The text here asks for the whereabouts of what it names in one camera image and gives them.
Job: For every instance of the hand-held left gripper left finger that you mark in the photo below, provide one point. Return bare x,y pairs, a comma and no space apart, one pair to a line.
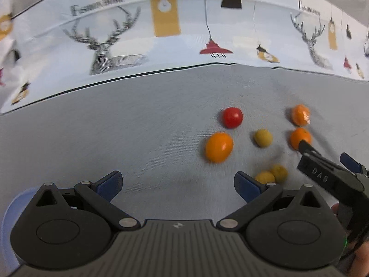
111,185

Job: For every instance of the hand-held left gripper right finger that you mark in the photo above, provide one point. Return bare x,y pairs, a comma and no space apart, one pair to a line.
245,185

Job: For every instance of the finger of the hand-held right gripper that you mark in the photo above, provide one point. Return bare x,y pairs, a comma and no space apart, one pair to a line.
317,171
350,161

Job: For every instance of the small yellow fruit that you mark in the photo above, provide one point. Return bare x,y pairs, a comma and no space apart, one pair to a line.
264,177
280,173
263,138

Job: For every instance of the small orange tangerine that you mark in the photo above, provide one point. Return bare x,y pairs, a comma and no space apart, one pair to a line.
298,137

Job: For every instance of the oval orange kumquat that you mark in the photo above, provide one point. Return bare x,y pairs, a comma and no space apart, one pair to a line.
219,147

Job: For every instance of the shiny tangerine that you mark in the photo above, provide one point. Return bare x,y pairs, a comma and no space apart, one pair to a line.
299,114

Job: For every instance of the light blue plate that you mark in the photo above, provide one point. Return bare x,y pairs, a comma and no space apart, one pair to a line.
7,228

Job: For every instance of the person's right hand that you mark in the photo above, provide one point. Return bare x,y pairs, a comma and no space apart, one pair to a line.
361,261

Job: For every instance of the grey bed sheet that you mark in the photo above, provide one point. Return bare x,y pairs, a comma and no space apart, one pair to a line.
115,138

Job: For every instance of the red cherry tomato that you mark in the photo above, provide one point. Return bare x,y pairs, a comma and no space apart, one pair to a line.
232,117

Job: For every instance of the deer printed white cloth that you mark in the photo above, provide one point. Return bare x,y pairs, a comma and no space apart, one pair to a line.
187,49

